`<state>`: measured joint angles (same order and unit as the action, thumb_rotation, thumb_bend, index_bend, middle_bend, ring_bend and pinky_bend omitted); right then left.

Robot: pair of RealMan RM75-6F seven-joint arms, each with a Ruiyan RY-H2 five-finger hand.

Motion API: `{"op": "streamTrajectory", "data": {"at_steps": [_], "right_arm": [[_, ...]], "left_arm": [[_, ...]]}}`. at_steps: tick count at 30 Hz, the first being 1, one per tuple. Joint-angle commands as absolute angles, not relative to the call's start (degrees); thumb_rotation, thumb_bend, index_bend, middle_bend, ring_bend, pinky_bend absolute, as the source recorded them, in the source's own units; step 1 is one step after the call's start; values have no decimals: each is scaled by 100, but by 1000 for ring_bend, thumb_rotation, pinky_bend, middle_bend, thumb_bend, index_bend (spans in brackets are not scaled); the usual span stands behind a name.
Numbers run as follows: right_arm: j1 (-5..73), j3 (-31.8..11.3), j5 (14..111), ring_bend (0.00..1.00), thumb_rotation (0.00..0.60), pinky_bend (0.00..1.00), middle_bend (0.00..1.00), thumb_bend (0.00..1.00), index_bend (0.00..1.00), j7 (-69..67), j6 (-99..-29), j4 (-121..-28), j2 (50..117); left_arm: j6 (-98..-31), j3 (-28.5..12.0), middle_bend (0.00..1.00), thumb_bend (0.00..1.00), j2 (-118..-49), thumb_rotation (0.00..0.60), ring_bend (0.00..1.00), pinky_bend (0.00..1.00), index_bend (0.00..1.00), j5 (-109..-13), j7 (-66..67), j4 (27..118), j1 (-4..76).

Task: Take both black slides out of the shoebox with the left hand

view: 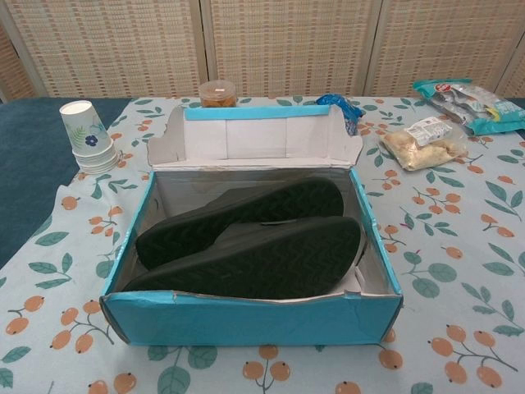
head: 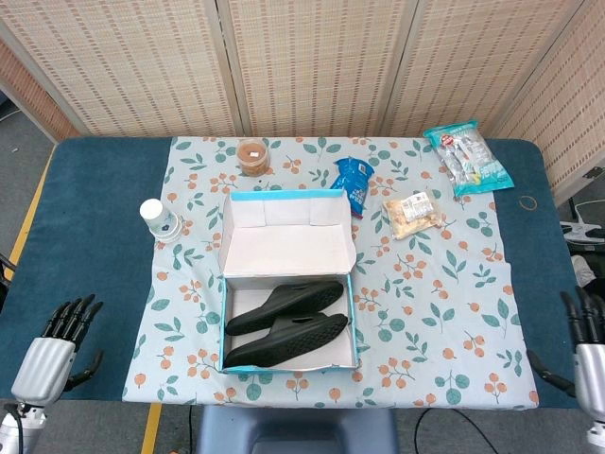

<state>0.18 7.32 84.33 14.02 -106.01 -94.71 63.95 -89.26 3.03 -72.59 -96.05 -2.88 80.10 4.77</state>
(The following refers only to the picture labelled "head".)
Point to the white chair base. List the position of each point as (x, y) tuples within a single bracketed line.
[(579, 232)]

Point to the teal snack bag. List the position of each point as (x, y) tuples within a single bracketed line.
[(468, 158)]

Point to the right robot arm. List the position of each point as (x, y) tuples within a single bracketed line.
[(596, 430)]

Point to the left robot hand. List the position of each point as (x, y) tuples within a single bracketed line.
[(45, 364)]

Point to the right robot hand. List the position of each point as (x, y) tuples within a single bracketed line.
[(591, 369)]

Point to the clear bag of nuts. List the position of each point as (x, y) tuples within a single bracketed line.
[(411, 215)]

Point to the black shoe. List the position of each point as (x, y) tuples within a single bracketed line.
[(283, 302), (283, 341)]

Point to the plastic jar of brown snack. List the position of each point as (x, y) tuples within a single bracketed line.
[(253, 158)]

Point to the bamboo folding screen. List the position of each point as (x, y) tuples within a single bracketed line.
[(312, 66)]

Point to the floral tablecloth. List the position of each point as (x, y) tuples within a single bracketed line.
[(425, 307)]

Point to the blue snack bag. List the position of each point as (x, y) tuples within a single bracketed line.
[(354, 182)]

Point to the blue chair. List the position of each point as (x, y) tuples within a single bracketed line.
[(293, 430)]

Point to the blue shoe box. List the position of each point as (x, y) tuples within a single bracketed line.
[(288, 246)]

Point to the white paper cup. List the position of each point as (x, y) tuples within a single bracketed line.
[(158, 220)]

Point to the rubber band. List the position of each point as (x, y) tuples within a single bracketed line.
[(520, 202)]

